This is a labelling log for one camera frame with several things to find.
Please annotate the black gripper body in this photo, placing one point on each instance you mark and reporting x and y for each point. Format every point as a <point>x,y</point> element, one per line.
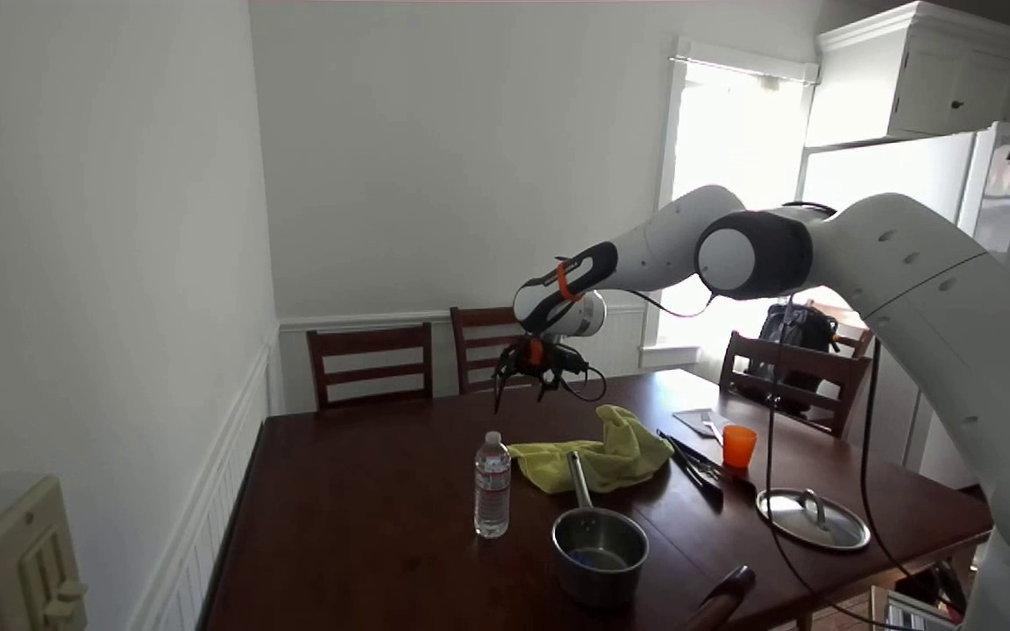
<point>546,358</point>

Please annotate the light green waffle towel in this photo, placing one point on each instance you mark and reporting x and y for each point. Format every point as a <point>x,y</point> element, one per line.
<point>621,456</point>

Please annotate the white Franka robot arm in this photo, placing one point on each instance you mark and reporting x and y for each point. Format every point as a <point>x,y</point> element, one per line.
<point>938,302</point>

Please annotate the dark wooden chair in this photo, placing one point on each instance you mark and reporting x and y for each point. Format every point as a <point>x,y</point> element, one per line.
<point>371,362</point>
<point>482,344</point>
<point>723,586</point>
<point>796,380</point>

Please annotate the clear plastic water bottle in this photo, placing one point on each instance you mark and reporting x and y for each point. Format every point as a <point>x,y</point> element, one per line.
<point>491,486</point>

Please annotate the dark wooden chair back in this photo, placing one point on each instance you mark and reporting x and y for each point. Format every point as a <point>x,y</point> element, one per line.
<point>371,362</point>

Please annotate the white paper card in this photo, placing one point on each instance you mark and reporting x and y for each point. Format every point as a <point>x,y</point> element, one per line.
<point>703,421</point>

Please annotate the black long utensil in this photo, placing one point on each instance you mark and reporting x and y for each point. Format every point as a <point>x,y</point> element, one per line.
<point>693,451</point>

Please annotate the slim metal utensil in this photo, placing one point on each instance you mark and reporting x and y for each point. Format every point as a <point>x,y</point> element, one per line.
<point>703,482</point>

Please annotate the orange plastic cup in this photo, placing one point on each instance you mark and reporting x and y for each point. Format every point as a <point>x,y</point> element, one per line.
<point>738,447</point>

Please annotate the thin black stand pole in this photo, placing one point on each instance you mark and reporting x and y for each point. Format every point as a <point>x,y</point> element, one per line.
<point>771,456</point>

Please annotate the black bag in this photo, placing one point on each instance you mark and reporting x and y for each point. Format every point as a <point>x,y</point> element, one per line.
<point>796,327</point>

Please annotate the bright window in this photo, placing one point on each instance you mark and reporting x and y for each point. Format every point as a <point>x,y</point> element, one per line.
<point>738,175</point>

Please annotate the steel pot lid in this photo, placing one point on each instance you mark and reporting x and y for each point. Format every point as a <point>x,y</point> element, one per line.
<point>815,525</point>

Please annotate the dark wooden table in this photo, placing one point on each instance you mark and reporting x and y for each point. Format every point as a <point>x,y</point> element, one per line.
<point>866,444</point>

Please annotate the white refrigerator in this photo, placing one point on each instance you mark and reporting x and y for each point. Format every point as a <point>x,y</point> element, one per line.
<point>903,168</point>

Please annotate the white upper cabinet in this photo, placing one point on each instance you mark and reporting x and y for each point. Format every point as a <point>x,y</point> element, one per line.
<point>938,70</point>

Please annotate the beige wall light switch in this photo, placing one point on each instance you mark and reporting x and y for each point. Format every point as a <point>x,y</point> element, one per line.
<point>18,563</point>

